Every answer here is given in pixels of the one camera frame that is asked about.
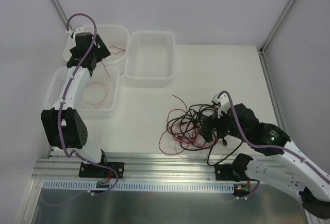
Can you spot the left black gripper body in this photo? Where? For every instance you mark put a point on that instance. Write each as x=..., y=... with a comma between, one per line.
x=99, y=48

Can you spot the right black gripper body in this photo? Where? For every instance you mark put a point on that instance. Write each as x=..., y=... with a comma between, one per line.
x=210, y=125

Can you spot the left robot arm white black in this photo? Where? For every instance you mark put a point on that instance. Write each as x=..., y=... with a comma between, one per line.
x=63, y=126

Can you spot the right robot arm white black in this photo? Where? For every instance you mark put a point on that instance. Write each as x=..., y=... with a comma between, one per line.
x=306, y=182

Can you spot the white solid plastic tub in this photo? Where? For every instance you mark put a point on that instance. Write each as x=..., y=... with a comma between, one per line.
x=115, y=38

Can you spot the white slotted basket front left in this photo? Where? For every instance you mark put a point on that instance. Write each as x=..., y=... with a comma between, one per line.
x=99, y=96

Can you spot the white perforated rectangular basket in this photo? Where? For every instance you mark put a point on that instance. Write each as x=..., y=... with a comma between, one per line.
x=151, y=59

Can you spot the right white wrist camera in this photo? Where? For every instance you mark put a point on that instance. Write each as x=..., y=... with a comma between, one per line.
x=221, y=101

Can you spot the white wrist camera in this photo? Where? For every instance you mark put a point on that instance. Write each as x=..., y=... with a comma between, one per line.
x=72, y=33
x=221, y=101

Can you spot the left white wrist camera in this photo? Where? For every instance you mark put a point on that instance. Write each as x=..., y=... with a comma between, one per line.
x=72, y=33

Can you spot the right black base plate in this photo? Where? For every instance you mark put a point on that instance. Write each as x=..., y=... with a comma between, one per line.
x=223, y=172

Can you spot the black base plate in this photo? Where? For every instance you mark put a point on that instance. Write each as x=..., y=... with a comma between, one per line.
x=223, y=172
x=91, y=171

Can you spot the white slotted cable duct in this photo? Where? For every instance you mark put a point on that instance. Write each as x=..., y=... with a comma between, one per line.
x=136, y=186

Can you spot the left aluminium frame post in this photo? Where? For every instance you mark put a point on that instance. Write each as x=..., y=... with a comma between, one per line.
x=55, y=3

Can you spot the aluminium frame post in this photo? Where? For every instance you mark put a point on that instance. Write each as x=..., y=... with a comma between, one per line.
x=55, y=3
x=277, y=25

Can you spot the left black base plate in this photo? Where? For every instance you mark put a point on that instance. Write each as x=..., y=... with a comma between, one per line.
x=91, y=171

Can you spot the aluminium mounting rail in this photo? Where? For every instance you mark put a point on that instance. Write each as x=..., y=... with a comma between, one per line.
x=138, y=167

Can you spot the right aluminium frame post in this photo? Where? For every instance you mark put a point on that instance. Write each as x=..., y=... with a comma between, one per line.
x=277, y=25

